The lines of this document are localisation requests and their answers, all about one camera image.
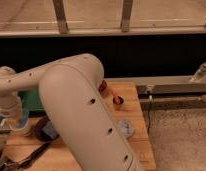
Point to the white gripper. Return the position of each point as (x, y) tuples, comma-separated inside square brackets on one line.
[(11, 108)]

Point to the green plastic tray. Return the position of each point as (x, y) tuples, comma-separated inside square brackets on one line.
[(31, 101)]

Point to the red bowl with berries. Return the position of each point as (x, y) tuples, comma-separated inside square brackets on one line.
[(103, 86)]

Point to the dark brown bowl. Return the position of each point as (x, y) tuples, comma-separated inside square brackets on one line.
[(38, 130)]

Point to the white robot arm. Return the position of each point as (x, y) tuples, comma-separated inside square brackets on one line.
[(69, 92)]

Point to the black handled tool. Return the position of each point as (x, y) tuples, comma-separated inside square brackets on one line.
[(6, 164)]

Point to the clear plastic cup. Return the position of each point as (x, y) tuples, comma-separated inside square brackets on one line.
[(126, 128)]

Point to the blue grey sponge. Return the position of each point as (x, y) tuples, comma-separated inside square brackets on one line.
[(50, 130)]

